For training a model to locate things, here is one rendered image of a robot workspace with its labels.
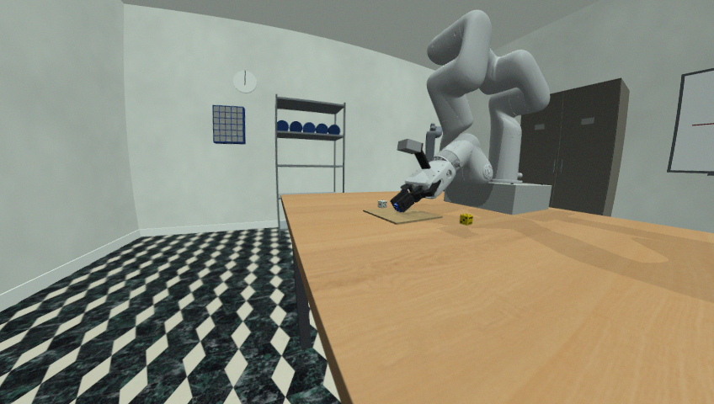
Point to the tan square mat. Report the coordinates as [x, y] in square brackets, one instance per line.
[395, 217]

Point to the yellow die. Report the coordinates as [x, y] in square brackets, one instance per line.
[466, 219]

